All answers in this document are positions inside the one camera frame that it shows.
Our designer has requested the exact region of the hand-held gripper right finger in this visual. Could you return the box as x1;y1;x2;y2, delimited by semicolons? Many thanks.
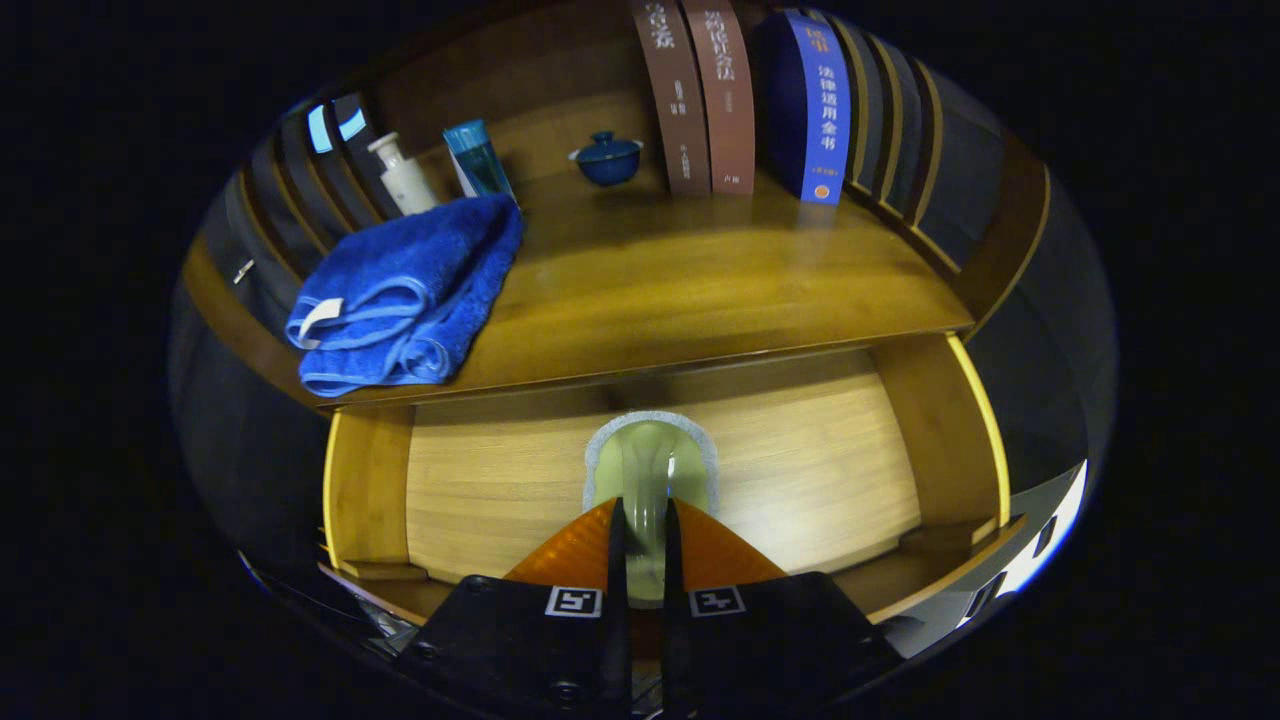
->
662;497;901;720

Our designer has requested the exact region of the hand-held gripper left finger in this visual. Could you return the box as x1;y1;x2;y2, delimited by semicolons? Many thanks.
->
400;497;633;720

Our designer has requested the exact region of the wooden drawer with black knob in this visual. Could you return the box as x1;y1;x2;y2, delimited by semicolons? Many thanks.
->
320;335;1026;626

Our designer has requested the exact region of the green scrubbing sponge with handle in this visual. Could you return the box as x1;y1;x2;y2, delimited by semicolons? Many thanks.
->
583;411;719;601

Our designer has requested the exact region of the wooden countertop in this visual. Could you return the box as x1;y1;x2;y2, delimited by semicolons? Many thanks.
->
185;90;976;411

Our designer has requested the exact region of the folded blue towel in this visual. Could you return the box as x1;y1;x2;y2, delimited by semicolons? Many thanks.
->
286;194;525;398

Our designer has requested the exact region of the white pump bottle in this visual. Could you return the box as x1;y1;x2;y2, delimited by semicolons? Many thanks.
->
366;132;438;216

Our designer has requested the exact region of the teal transparent bottle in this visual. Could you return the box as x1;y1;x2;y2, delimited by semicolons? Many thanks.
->
443;120;516;201

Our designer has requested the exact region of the blue lidded teacup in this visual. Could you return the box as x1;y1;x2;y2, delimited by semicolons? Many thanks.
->
569;131;644;188

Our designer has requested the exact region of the blue book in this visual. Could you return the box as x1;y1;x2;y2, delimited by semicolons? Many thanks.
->
755;8;853;206

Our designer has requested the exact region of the brown book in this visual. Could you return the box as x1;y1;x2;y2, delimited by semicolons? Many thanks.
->
682;0;757;196
630;0;712;196

